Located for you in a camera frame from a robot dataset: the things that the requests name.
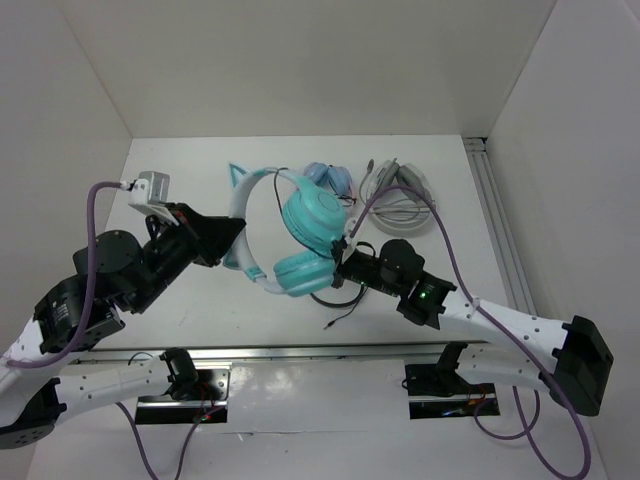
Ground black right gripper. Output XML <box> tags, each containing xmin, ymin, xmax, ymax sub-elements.
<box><xmin>299</xmin><ymin>238</ymin><xmax>402</xmax><ymax>296</ymax></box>

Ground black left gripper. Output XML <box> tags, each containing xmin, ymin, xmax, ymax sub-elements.
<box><xmin>128</xmin><ymin>201</ymin><xmax>246</xmax><ymax>313</ymax></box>

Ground black headphone audio cable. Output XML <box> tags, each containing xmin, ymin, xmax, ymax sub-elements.
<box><xmin>272</xmin><ymin>168</ymin><xmax>369</xmax><ymax>331</ymax></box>

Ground teal cat-ear headphones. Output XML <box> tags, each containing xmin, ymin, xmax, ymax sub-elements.
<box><xmin>223</xmin><ymin>163</ymin><xmax>347</xmax><ymax>297</ymax></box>

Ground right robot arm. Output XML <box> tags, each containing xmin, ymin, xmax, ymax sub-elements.
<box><xmin>331</xmin><ymin>239</ymin><xmax>614</xmax><ymax>417</ymax></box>

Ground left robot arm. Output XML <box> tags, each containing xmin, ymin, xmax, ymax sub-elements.
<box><xmin>1</xmin><ymin>203</ymin><xmax>246</xmax><ymax>450</ymax></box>

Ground small black headphones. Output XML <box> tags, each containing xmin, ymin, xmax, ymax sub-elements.
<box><xmin>310</xmin><ymin>284</ymin><xmax>366</xmax><ymax>309</ymax></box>

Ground pink blue cat-ear headphones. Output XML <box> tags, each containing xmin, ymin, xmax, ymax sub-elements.
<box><xmin>303</xmin><ymin>162</ymin><xmax>357</xmax><ymax>208</ymax></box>

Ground grey white headset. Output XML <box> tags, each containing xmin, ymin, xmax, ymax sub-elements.
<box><xmin>358</xmin><ymin>158</ymin><xmax>436</xmax><ymax>237</ymax></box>

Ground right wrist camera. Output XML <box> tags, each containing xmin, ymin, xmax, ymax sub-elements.
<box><xmin>331</xmin><ymin>217</ymin><xmax>357</xmax><ymax>265</ymax></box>

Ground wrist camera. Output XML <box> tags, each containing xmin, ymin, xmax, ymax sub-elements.
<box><xmin>120</xmin><ymin>171</ymin><xmax>176</xmax><ymax>224</ymax></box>
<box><xmin>331</xmin><ymin>217</ymin><xmax>357</xmax><ymax>265</ymax></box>

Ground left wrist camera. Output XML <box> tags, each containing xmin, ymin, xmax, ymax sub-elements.
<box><xmin>120</xmin><ymin>171</ymin><xmax>176</xmax><ymax>224</ymax></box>

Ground aluminium rail right side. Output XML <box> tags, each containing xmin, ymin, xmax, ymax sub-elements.
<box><xmin>462</xmin><ymin>137</ymin><xmax>537</xmax><ymax>315</ymax></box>

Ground aluminium rail front edge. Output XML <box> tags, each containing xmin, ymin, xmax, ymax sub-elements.
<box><xmin>74</xmin><ymin>339</ymin><xmax>491</xmax><ymax>362</ymax></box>

